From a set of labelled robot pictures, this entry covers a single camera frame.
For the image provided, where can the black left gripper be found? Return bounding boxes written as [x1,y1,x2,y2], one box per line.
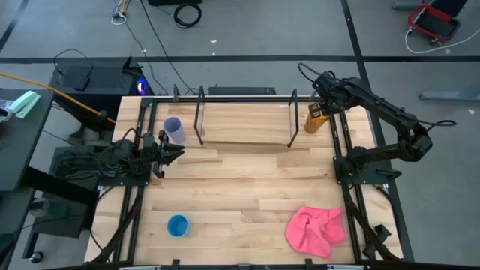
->
[141,130,185,179]

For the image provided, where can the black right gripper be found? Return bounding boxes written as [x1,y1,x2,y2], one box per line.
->
[307,70,348,119]

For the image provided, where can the tall amber faceted tumbler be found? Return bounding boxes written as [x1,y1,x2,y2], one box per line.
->
[304,101,332,135]

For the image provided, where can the lavender plastic cup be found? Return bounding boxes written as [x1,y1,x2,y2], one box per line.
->
[163,116,187,146]

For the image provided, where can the small blue plastic cup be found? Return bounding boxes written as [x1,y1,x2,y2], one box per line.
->
[166,214,191,239]

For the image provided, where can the black box behind table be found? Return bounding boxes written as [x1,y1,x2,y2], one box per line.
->
[207,86,278,96]

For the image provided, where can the black computer tower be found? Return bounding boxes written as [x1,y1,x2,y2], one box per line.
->
[49,55,155,133]

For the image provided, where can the pink cloth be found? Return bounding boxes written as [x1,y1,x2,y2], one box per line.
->
[284,205,347,259]

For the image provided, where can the black equipment cart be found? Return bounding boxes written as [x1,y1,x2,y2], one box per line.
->
[22,145,99,260]

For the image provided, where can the grey metal bar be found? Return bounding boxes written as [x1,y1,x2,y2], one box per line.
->
[418,88,480,102]

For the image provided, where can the red and black cart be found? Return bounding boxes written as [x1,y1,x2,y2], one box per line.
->
[407,0,470,43]

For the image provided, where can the black floor case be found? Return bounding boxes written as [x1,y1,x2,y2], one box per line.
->
[147,0,203,7]

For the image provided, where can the black desk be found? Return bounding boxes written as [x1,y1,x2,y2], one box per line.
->
[0,88,56,193]

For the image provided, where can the mint green stapler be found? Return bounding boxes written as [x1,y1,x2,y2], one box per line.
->
[7,90,41,120]

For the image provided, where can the clear plastic packet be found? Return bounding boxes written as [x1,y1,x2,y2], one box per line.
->
[0,97,15,124]

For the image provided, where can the black wire rack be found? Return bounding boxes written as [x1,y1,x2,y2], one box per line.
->
[193,85,300,149]

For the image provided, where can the black metal table frame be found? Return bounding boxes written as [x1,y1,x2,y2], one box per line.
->
[97,94,404,270]

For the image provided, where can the black cable bundle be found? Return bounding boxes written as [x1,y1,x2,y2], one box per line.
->
[343,185,401,263]
[89,185,146,263]

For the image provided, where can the long black floor cable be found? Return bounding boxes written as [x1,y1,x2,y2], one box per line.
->
[139,0,198,95]

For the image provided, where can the thin black looped cable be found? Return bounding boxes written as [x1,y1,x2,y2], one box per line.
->
[52,48,94,92]

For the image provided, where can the thick yellow cable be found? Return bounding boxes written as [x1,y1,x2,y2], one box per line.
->
[0,71,116,125]

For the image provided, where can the coiled black cable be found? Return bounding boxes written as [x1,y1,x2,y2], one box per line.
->
[173,2,203,29]

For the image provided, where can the white floor cable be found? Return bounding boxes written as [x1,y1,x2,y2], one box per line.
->
[404,28,480,55]

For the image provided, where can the white and yellow plug cables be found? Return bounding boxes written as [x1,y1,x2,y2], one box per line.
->
[110,0,132,26]

